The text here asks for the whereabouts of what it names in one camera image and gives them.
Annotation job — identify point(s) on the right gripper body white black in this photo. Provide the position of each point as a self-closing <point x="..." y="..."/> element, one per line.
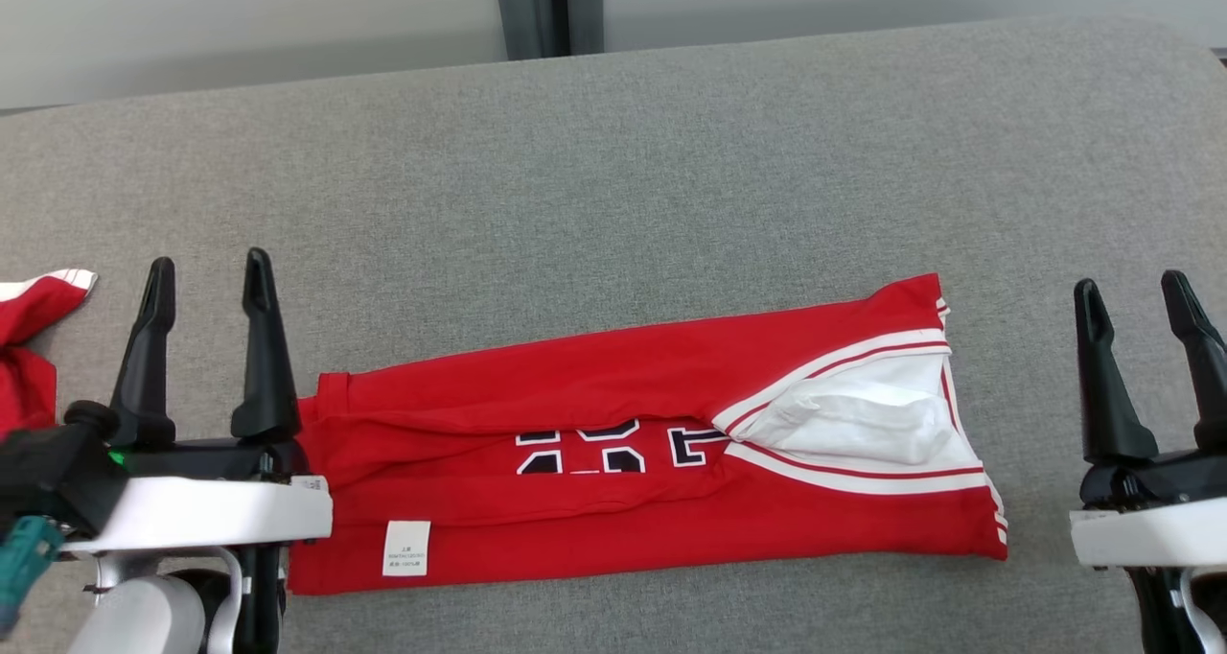
<point x="1160" y="534"/>

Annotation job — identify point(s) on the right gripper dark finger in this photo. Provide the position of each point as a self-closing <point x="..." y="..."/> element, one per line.
<point x="1208" y="376"/>
<point x="1107" y="405"/>

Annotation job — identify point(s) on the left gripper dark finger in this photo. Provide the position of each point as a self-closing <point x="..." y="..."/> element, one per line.
<point x="264" y="376"/>
<point x="144" y="385"/>

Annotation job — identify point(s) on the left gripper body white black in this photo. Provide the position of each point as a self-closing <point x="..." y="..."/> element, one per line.
<point x="211" y="510"/>

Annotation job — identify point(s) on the red shorts with white band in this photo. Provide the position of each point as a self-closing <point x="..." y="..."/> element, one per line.
<point x="29" y="318"/>

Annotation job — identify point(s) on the red jersey with white trim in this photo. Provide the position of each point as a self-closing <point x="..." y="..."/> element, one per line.
<point x="575" y="385"/>

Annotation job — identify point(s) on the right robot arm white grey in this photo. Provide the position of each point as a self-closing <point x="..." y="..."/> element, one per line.
<point x="1174" y="616"/>

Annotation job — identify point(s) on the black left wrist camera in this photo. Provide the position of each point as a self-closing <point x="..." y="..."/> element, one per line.
<point x="57" y="472"/>

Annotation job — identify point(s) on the grey metal post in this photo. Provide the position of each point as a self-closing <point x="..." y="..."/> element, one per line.
<point x="543" y="2"/>

